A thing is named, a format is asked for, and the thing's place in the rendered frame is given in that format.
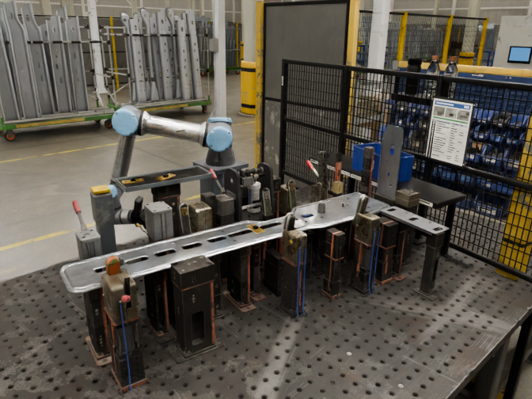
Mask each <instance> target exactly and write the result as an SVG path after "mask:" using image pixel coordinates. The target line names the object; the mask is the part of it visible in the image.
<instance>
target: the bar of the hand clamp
mask: <svg viewBox="0 0 532 399"><path fill-rule="evenodd" d="M327 158H329V153H328V152H326V151H320V152H317V159H318V177H319V182H321V183H322V189H323V180H324V182H325V187H324V188H328V176H327Z"/></svg>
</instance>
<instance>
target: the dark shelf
mask: <svg viewBox="0 0 532 399"><path fill-rule="evenodd" d="M336 154H337V153H331V154H329V158H327V169H331V170H332V171H335V165H336ZM352 159H353V158H351V157H349V156H346V155H343V154H342V165H341V174H343V175H345V176H347V177H351V178H353V179H356V180H358V181H361V176H362V174H361V172H359V171H356V170H354V169H352ZM309 161H310V162H311V163H314V164H316V165H318V159H317V156H313V157H309ZM377 183H378V181H377V180H375V179H374V178H371V184H370V185H372V186H375V187H377ZM405 188H409V189H412V190H414V191H417V192H419V193H420V202H419V203H421V204H423V205H425V206H428V207H431V208H433V209H438V208H441V207H445V206H448V205H451V204H453V203H458V202H461V201H464V200H465V199H466V195H465V194H462V193H460V192H456V191H453V190H450V189H447V188H443V187H440V186H438V185H435V184H431V183H428V182H426V181H423V180H419V179H416V178H414V177H411V180H410V181H404V182H399V184H398V190H402V189H405Z"/></svg>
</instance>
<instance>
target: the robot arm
mask: <svg viewBox="0 0 532 399"><path fill-rule="evenodd" d="M112 126H113V128H114V130H115V131H116V132H117V133H119V134H120V137H119V142H118V146H117V150H116V156H115V161H114V165H113V169H112V176H111V180H110V185H108V187H109V188H110V189H111V193H112V197H113V204H114V212H115V219H116V221H114V225H130V224H135V226H136V227H138V226H137V225H136V223H138V224H139V225H143V227H144V229H145V230H146V218H145V208H144V209H142V206H143V197H141V196H138V197H137V198H136V199H135V204H134V209H122V206H121V203H120V197H121V196H122V195H123V193H124V190H123V189H122V188H121V187H120V186H119V185H118V184H116V180H115V179H116V178H121V177H127V174H128V170H129V166H130V163H131V156H132V152H133V149H134V145H135V138H136V135H139V136H144V135H145V134H150V135H158V136H163V137H168V138H173V139H181V140H186V141H190V142H195V143H199V144H200V145H201V146H203V147H207V148H209V149H208V152H207V156H206V164H207V165H210V166H217V167H223V166H230V165H234V164H235V163H236V159H235V156H234V152H233V149H232V142H233V135H232V121H231V118H226V117H213V118H209V119H208V122H205V123H203V124H198V123H190V122H185V121H181V120H173V119H168V118H164V117H159V116H151V115H149V114H148V113H147V112H146V111H143V110H140V109H139V108H138V107H137V106H135V105H133V104H127V105H124V106H123V107H122V108H120V109H118V110H117V111H116V112H115V113H114V115H113V117H112Z"/></svg>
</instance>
